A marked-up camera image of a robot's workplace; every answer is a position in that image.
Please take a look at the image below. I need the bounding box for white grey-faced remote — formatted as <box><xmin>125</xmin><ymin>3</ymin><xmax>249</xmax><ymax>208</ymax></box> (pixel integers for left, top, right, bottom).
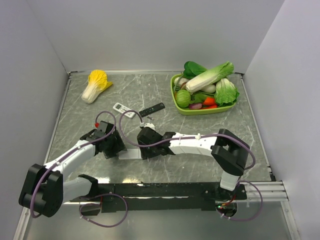
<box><xmin>118</xmin><ymin>148</ymin><xmax>142</xmax><ymax>160</ymax></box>

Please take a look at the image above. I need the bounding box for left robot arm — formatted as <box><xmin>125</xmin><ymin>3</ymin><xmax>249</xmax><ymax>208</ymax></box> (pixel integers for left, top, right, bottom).
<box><xmin>18</xmin><ymin>120</ymin><xmax>126</xmax><ymax>218</ymax></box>

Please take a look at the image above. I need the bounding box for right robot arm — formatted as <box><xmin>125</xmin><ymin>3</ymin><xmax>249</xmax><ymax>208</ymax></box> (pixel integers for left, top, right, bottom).
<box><xmin>137</xmin><ymin>127</ymin><xmax>250</xmax><ymax>199</ymax></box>

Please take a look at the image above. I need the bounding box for black slim remote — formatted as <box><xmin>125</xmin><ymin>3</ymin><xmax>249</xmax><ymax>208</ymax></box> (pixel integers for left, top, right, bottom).
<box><xmin>139</xmin><ymin>102</ymin><xmax>165</xmax><ymax>118</ymax></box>

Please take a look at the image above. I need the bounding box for white air conditioner remote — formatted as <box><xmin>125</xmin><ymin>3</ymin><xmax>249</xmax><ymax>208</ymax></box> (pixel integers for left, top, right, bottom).
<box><xmin>112</xmin><ymin>102</ymin><xmax>136</xmax><ymax>119</ymax></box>

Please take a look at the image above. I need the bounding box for round green cabbage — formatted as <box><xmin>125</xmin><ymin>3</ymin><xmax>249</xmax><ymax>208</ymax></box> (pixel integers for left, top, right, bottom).
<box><xmin>175</xmin><ymin>89</ymin><xmax>192</xmax><ymax>108</ymax></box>

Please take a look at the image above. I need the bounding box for purple onion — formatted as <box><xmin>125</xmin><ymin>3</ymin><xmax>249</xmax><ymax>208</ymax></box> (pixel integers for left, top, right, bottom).
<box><xmin>188</xmin><ymin>103</ymin><xmax>203</xmax><ymax>110</ymax></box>

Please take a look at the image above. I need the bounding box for brown mushroom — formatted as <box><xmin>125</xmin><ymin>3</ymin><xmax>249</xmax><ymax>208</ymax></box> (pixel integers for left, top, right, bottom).
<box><xmin>180</xmin><ymin>82</ymin><xmax>187</xmax><ymax>90</ymax></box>

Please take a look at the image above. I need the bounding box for white garlic bulb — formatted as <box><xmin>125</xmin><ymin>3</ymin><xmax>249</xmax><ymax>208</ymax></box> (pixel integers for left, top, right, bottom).
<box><xmin>173</xmin><ymin>77</ymin><xmax>189</xmax><ymax>87</ymax></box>

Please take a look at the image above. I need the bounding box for yellow napa cabbage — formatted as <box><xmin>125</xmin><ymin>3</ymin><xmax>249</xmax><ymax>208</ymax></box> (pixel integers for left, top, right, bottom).
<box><xmin>81</xmin><ymin>69</ymin><xmax>113</xmax><ymax>104</ymax></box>

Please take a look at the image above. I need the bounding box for orange carrot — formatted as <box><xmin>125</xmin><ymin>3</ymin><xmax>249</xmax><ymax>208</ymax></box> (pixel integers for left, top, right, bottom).
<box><xmin>202</xmin><ymin>97</ymin><xmax>216</xmax><ymax>106</ymax></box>

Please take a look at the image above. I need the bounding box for white radish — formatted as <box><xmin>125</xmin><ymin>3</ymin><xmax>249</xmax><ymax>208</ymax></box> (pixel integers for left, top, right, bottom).
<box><xmin>201</xmin><ymin>84</ymin><xmax>216</xmax><ymax>94</ymax></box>

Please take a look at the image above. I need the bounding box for dark green spinach leaf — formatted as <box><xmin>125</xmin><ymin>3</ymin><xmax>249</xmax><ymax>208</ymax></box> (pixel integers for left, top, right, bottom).
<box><xmin>183</xmin><ymin>61</ymin><xmax>207</xmax><ymax>80</ymax></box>

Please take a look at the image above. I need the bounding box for green plastic basket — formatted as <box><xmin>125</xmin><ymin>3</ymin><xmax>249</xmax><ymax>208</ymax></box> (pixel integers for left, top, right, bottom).
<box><xmin>170</xmin><ymin>73</ymin><xmax>236</xmax><ymax>116</ymax></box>

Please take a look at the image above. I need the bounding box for green bok choy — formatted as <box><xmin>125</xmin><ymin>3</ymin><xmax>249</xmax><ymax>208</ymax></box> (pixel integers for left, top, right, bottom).
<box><xmin>214</xmin><ymin>78</ymin><xmax>240</xmax><ymax>107</ymax></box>

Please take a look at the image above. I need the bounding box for long green napa cabbage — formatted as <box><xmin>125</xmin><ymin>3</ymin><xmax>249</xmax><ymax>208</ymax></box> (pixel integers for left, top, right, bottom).
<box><xmin>186</xmin><ymin>61</ymin><xmax>234</xmax><ymax>93</ymax></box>

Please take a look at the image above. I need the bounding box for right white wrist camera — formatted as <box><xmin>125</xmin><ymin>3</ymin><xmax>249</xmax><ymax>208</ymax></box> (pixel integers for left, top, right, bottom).
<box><xmin>144</xmin><ymin>122</ymin><xmax>155</xmax><ymax>129</ymax></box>

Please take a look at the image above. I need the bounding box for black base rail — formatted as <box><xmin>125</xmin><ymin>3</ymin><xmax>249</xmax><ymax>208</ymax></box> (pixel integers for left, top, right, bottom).
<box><xmin>71</xmin><ymin>182</ymin><xmax>247</xmax><ymax>213</ymax></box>

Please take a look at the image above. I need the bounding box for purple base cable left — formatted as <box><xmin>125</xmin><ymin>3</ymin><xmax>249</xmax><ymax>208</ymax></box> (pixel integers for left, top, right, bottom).
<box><xmin>79</xmin><ymin>193</ymin><xmax>129</xmax><ymax>228</ymax></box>

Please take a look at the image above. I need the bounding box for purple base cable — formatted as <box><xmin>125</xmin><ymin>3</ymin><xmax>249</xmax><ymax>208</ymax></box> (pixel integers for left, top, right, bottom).
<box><xmin>79</xmin><ymin>193</ymin><xmax>129</xmax><ymax>228</ymax></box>
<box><xmin>216</xmin><ymin>180</ymin><xmax>265</xmax><ymax>222</ymax></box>

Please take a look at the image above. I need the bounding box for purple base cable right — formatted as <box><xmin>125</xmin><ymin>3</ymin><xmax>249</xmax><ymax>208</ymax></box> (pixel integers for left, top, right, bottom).
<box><xmin>216</xmin><ymin>180</ymin><xmax>265</xmax><ymax>222</ymax></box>

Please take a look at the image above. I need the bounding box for aluminium frame rail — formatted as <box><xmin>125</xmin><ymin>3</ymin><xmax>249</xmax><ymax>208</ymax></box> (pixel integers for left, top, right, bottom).
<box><xmin>244</xmin><ymin>181</ymin><xmax>289</xmax><ymax>202</ymax></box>

